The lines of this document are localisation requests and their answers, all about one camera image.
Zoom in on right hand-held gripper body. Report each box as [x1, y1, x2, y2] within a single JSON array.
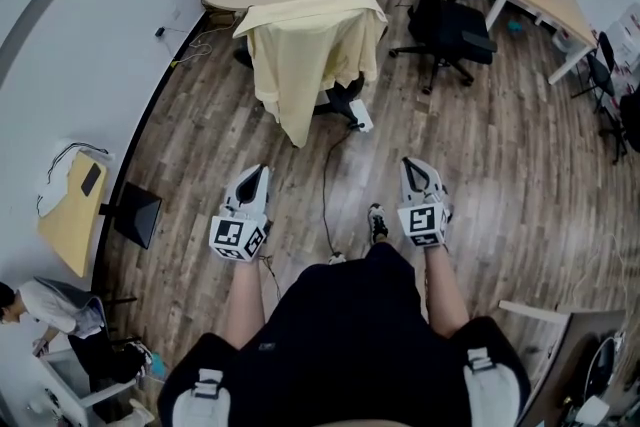
[[396, 187, 455, 250]]

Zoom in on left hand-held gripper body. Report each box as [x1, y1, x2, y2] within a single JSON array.
[[208, 192, 274, 264]]

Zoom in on pale yellow shirt clothing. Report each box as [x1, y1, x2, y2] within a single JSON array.
[[232, 0, 389, 149]]

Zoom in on person's left forearm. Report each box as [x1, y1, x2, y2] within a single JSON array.
[[227, 258, 267, 352]]

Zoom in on person's right forearm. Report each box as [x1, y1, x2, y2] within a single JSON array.
[[423, 244, 471, 340]]

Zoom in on person's black clothing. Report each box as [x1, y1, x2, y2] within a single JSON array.
[[156, 242, 532, 427]]

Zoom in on black mesh office chair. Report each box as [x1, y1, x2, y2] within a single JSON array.
[[388, 0, 499, 96]]

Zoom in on black folding chair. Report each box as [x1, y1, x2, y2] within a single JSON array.
[[571, 30, 629, 166]]

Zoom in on person's right shoe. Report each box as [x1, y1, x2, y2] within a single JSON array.
[[366, 202, 391, 246]]

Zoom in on white power box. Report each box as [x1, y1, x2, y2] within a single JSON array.
[[349, 98, 374, 133]]

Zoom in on black flat panel stand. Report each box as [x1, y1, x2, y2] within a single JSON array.
[[98, 181, 164, 251]]

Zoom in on black phone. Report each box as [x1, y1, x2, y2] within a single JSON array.
[[79, 162, 103, 197]]

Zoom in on small yellow side table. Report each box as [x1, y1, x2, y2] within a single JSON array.
[[36, 150, 109, 279]]

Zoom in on black bag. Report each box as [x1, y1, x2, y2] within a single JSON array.
[[618, 81, 640, 155]]

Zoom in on rectangular wooden white-legged table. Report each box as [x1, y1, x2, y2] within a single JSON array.
[[485, 0, 600, 87]]

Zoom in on brown cluttered desk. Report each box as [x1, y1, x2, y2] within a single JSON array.
[[498, 299, 640, 427]]

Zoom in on white shelf unit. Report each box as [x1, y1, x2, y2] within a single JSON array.
[[0, 346, 140, 427]]

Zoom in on black floor cable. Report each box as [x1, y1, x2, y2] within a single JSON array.
[[321, 127, 362, 257]]

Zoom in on thin yellow floor cable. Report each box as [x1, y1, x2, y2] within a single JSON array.
[[171, 17, 241, 68]]

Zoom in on white shoulder strap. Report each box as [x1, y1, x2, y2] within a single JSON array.
[[171, 366, 232, 427], [461, 346, 522, 427]]

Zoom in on white floor cable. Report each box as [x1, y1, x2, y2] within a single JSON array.
[[571, 232, 634, 299]]

